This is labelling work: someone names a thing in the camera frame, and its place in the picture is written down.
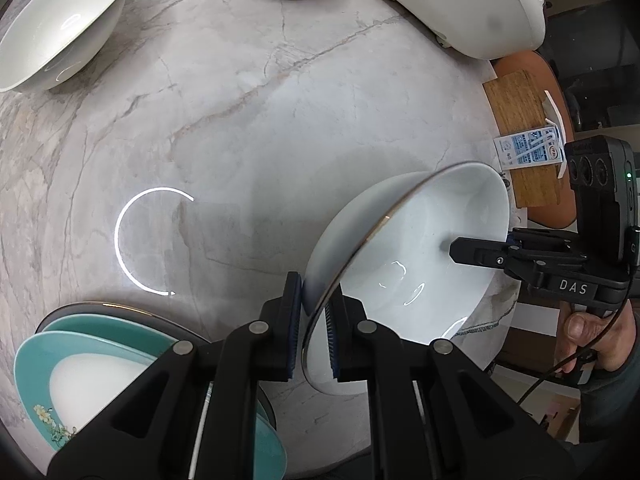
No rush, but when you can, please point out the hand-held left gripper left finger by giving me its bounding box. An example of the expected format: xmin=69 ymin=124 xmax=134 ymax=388
xmin=47 ymin=271 xmax=306 ymax=480

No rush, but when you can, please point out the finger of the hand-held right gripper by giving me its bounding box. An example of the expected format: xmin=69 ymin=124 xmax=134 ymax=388
xmin=449 ymin=237 xmax=587 ymax=287
xmin=507 ymin=227 xmax=583 ymax=259

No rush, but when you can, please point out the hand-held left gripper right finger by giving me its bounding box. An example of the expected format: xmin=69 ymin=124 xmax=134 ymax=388
xmin=324 ymin=282 xmax=581 ymax=480

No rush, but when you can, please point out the large white bowl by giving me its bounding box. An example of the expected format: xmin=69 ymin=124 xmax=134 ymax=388
xmin=301 ymin=161 xmax=512 ymax=397

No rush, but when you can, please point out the grey rimmed plate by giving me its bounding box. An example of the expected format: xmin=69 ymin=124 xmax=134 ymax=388
xmin=35 ymin=301 xmax=216 ymax=347

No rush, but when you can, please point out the teal rimmed floral plate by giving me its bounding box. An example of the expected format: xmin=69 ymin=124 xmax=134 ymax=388
xmin=42 ymin=314 xmax=181 ymax=361
xmin=14 ymin=332 xmax=288 ymax=480

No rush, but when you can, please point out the medium white bowl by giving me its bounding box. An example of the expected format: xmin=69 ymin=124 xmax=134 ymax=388
xmin=0 ymin=0 xmax=136 ymax=93

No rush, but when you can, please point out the person's right forearm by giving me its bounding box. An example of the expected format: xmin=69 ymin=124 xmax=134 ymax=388
xmin=575 ymin=355 xmax=640 ymax=443

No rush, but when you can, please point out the person's right hand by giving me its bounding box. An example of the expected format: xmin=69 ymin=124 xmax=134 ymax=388
xmin=555 ymin=305 xmax=640 ymax=387

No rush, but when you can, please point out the blue white small carton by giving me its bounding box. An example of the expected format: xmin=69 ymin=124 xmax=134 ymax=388
xmin=494 ymin=126 xmax=563 ymax=170

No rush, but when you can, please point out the white tissue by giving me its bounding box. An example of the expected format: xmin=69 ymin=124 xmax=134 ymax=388
xmin=544 ymin=89 xmax=576 ymax=181

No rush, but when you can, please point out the wooden tissue box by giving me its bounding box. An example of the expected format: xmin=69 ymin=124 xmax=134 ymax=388
xmin=482 ymin=71 xmax=576 ymax=209

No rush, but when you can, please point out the orange chair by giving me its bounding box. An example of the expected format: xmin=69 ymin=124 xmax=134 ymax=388
xmin=492 ymin=50 xmax=576 ymax=228

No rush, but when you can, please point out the white purple rice cooker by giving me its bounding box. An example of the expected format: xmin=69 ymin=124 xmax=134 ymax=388
xmin=350 ymin=0 xmax=546 ymax=61

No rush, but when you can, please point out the black cable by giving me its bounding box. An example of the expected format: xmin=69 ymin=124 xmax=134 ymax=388
xmin=517 ymin=227 xmax=640 ymax=406

